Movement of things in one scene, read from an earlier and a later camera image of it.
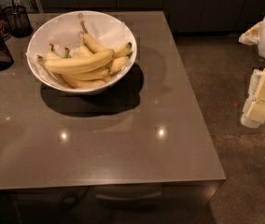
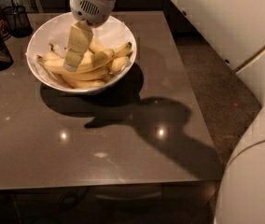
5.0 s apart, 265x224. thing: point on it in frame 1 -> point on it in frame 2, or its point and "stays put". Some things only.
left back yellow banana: (51, 54) stays put
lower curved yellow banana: (89, 76) stays put
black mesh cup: (18, 18) stays put
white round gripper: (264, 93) -> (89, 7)
